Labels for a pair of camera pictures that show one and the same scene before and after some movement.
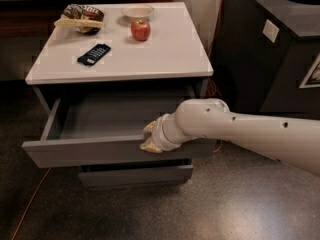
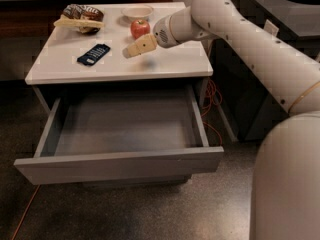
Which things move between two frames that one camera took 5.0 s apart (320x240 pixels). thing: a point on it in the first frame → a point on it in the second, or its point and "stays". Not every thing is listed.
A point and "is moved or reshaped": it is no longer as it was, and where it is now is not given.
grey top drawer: [106, 132] is moved or reshaped
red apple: [141, 29] stays
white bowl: [137, 12] stays
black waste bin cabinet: [266, 58] stays
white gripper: [160, 131] → [161, 34]
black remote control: [94, 54] stays
